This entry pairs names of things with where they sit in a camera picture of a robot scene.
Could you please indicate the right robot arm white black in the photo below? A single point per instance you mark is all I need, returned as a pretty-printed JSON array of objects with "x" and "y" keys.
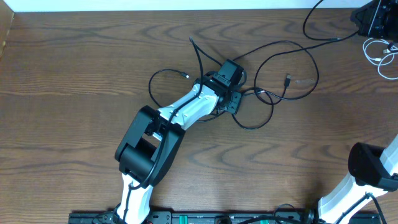
[{"x": 372, "y": 170}]

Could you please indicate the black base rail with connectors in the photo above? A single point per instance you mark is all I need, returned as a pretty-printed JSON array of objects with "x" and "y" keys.
[{"x": 283, "y": 214}]

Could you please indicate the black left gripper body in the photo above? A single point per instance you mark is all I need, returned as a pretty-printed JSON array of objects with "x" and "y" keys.
[{"x": 233, "y": 106}]

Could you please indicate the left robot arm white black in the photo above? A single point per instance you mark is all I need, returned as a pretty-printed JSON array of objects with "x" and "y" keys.
[{"x": 150, "y": 145}]

